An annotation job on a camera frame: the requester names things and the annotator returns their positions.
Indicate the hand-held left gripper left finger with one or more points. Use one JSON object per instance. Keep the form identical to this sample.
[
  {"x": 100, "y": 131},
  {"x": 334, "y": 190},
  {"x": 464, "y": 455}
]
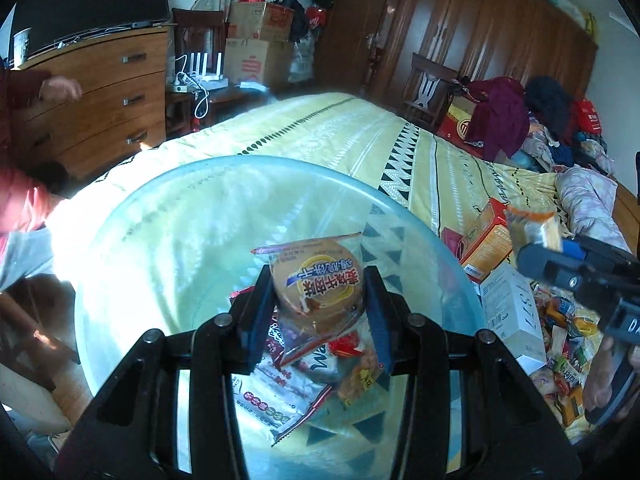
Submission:
[{"x": 260, "y": 310}]

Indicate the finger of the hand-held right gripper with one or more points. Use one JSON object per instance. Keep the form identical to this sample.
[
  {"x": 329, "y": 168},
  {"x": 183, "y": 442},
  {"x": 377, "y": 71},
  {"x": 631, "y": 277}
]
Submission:
[
  {"x": 545, "y": 262},
  {"x": 600, "y": 250}
]

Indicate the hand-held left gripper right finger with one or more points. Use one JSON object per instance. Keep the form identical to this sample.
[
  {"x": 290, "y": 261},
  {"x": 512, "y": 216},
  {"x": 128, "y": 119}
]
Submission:
[{"x": 377, "y": 325}]

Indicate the small orange clear packet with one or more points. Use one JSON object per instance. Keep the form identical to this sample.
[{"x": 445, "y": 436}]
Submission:
[{"x": 535, "y": 225}]

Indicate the round cake packet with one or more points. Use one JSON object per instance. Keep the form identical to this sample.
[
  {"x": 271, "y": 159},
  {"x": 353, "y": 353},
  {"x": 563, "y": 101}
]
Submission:
[{"x": 315, "y": 285}]

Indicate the pile of snack packets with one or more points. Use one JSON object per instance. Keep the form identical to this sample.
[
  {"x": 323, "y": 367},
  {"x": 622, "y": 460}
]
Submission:
[{"x": 565, "y": 360}]

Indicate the clear blue plastic bowl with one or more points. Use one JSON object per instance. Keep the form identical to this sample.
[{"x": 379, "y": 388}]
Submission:
[{"x": 200, "y": 240}]

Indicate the person's right hand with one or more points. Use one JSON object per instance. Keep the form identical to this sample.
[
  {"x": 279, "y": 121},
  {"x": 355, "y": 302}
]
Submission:
[{"x": 600, "y": 370}]

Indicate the wooden headboard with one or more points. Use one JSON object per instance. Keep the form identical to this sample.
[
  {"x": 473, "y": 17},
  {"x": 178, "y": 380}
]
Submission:
[{"x": 627, "y": 210}]

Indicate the small orange snack packet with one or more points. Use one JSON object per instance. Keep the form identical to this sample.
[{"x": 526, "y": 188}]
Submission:
[{"x": 357, "y": 375}]

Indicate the orange red medicine box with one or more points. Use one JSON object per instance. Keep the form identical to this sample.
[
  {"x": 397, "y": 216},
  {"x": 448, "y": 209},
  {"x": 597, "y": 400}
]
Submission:
[{"x": 492, "y": 242}]

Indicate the white cardboard box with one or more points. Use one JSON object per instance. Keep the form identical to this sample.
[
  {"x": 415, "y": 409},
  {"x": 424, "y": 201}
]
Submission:
[{"x": 515, "y": 310}]

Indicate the long white red packet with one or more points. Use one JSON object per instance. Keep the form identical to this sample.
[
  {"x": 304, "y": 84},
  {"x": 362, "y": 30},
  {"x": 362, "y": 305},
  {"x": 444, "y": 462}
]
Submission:
[{"x": 285, "y": 390}]

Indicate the flat red box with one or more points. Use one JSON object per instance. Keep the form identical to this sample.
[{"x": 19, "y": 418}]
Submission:
[{"x": 452, "y": 242}]

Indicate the red shopping bag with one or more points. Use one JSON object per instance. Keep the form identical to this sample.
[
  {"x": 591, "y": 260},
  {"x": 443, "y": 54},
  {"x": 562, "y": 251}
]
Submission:
[{"x": 587, "y": 115}]

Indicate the pile of clothes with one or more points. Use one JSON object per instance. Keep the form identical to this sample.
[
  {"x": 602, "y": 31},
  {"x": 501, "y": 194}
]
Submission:
[{"x": 560, "y": 120}]

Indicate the red gold gift box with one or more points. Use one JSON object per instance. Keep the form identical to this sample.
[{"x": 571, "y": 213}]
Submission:
[{"x": 462, "y": 125}]

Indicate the yellow patterned blanket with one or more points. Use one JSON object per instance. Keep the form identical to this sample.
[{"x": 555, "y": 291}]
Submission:
[{"x": 350, "y": 140}]

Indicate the carved wooden chair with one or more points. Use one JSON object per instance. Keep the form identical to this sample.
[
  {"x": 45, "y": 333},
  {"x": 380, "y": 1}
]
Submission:
[{"x": 425, "y": 90}]

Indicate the wooden stool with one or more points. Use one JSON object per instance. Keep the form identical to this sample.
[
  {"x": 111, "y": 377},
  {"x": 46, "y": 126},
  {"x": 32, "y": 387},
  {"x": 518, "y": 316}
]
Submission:
[{"x": 30, "y": 340}]

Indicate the wooden wardrobe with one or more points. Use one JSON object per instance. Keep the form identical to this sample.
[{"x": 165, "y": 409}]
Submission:
[{"x": 475, "y": 35}]

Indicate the white power strip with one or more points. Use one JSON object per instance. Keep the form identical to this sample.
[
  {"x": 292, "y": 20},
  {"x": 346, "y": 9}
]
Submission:
[{"x": 185, "y": 82}]

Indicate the cardboard box red print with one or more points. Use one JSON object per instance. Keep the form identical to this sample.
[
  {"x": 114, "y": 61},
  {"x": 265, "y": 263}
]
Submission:
[
  {"x": 252, "y": 62},
  {"x": 260, "y": 20}
]

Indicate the white router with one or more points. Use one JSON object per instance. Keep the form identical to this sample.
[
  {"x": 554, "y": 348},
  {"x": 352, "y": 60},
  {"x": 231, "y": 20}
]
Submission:
[{"x": 202, "y": 67}]

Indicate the white printed sack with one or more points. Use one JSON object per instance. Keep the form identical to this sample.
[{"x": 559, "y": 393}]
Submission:
[{"x": 300, "y": 60}]

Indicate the wooden dresser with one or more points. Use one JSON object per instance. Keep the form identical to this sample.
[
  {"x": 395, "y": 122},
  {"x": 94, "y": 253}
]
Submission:
[{"x": 100, "y": 110}]

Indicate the dark wooden chair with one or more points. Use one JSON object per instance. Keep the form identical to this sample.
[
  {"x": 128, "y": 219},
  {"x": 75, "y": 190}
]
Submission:
[{"x": 195, "y": 30}]

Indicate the red hanging bag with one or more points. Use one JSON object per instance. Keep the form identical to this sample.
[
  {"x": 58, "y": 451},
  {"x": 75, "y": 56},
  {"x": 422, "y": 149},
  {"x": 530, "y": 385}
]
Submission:
[{"x": 315, "y": 15}]

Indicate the black television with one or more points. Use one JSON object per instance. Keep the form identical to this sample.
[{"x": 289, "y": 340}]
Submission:
[{"x": 85, "y": 0}]

